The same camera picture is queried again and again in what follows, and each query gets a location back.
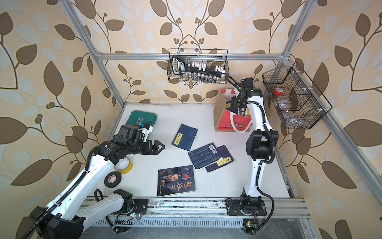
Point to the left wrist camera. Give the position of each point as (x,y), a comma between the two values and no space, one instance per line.
(146,130)

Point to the black tape roll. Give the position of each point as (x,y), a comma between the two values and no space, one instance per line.
(113,179)

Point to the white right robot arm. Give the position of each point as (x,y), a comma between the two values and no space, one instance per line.
(261,144)

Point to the red and burlap canvas bag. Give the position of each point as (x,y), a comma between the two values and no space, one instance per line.
(225,119)

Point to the black wire basket back wall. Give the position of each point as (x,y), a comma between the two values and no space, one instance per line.
(207,55)

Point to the yellow tape roll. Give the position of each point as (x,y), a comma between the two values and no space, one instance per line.
(124,166)

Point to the red tape roll in basket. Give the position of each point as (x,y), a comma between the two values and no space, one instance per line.
(278,91)

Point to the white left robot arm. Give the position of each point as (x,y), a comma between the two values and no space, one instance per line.
(62,218)

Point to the navy book with yellow label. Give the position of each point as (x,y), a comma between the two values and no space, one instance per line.
(185,137)

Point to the green plastic tool case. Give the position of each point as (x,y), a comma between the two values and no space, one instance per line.
(141,117)

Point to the dark book large white characters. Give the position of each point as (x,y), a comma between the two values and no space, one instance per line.
(176,180)

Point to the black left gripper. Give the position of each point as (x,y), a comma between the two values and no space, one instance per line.
(154,151)

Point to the socket wrench set in basket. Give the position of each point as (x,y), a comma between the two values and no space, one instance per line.
(191,67)

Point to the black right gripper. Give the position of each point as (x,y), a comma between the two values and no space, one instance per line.
(235,104)

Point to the black wire basket wall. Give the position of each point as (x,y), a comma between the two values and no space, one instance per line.
(303,102)
(207,55)

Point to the black wire basket right wall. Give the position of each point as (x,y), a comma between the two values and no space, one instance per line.
(303,102)

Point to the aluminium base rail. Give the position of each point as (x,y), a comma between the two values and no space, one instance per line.
(207,212)

